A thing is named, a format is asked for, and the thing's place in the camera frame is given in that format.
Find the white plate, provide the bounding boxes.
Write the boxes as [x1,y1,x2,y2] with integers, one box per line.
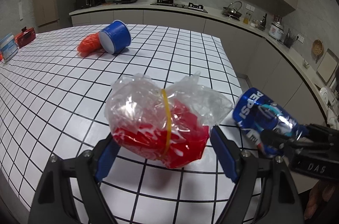
[319,87,329,106]

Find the clear bag with red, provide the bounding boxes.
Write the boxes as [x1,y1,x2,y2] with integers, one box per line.
[104,72,233,169]

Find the lower counter cabinets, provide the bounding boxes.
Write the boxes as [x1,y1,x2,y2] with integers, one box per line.
[69,7,328,125]

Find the white blue tissue canister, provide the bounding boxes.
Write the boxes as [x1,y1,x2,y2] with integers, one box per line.
[1,33,18,63]

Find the white rice cooker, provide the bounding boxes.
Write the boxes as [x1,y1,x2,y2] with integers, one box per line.
[268,18,284,41]

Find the black utensil holder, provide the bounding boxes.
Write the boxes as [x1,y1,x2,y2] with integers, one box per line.
[283,29,299,48]

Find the metal kettle on burner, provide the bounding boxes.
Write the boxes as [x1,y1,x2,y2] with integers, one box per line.
[222,1,242,21]

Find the round bamboo basket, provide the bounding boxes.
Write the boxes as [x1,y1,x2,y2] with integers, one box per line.
[311,39,324,63]

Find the yellow oil bottle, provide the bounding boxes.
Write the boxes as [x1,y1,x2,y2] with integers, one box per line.
[243,12,252,24]

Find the small white bowl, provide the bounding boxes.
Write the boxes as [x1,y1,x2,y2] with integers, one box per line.
[302,59,310,69]

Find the blue pepsi can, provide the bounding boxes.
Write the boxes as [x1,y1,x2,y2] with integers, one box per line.
[232,87,308,157]

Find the beige cutting board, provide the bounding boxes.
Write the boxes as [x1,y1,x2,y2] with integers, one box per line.
[316,49,338,85]

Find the dark wine bottle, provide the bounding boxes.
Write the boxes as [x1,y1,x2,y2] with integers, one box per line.
[258,13,267,31]

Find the blue paper cup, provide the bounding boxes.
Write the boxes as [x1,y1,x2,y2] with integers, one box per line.
[98,20,132,54]

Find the orange plastic bag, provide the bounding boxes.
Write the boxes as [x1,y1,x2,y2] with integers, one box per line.
[77,33,102,54]

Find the small red pot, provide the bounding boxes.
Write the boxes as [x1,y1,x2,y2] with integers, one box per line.
[14,26,36,48]

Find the black gas stove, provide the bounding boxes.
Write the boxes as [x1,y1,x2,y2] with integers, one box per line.
[151,0,208,13]

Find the person right hand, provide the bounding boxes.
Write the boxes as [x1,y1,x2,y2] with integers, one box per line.
[304,180,336,220]

